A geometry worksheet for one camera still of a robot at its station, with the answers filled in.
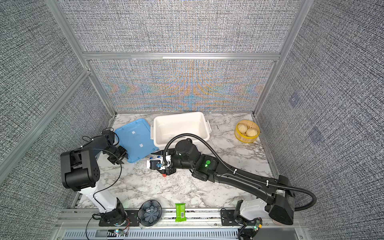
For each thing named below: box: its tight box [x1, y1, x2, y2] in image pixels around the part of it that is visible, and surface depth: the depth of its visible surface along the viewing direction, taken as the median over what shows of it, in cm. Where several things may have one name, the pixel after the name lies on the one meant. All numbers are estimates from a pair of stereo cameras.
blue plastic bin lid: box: [114, 118, 160, 163], surface depth 109 cm
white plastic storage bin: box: [150, 112, 212, 150], surface depth 99 cm
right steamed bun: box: [246, 128, 258, 137], surface depth 102 cm
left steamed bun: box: [237, 123, 248, 134], surface depth 105 cm
